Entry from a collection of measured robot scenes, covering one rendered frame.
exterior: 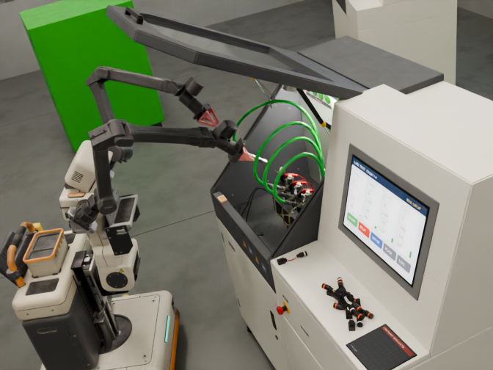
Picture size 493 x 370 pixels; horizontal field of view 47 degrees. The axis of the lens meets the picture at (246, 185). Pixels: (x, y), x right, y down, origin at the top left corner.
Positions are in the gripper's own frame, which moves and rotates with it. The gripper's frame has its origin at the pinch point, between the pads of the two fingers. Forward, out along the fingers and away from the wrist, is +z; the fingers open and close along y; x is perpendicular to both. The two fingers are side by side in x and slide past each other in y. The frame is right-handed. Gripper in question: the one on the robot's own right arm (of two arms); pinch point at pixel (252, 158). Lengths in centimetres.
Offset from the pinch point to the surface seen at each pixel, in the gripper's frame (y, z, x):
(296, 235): -7.2, 20.0, -33.9
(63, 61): -112, -66, 305
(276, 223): -24.7, 33.2, 5.7
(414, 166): 49, 10, -74
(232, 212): -29.7, 11.3, 5.9
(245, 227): -27.0, 13.7, -8.3
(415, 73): 68, 31, -9
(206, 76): -91, 91, 442
